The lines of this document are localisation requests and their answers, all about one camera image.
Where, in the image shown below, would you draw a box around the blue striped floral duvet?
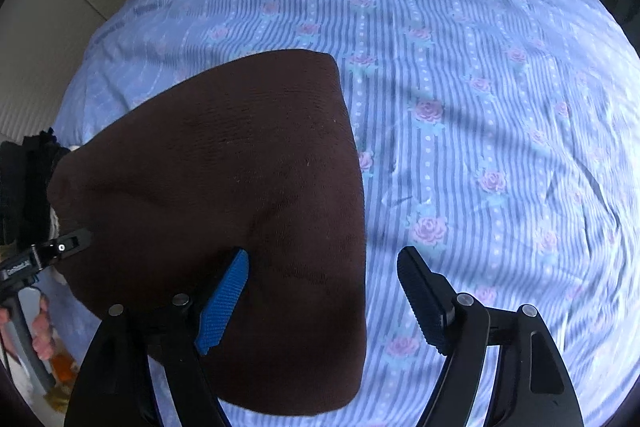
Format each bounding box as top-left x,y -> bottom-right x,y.
52,0 -> 640,427

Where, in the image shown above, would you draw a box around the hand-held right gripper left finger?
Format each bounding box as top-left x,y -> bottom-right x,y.
64,248 -> 250,427

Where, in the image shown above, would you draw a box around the person's left hand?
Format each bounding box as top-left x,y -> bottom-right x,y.
30,296 -> 55,361

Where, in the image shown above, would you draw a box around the stack of dark folded clothes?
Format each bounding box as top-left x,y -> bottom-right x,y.
0,127 -> 72,248

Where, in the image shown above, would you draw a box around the white wardrobe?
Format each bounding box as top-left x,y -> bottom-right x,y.
0,0 -> 187,142

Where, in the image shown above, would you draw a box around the white folded cloth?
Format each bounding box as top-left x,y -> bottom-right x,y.
48,202 -> 70,235

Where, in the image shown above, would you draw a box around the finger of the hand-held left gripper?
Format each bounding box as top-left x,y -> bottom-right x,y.
29,229 -> 95,269

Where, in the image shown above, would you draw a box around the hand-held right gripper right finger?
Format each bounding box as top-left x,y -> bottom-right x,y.
396,246 -> 583,427

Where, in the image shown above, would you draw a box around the dark brown pants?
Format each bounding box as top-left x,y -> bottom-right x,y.
47,49 -> 369,418

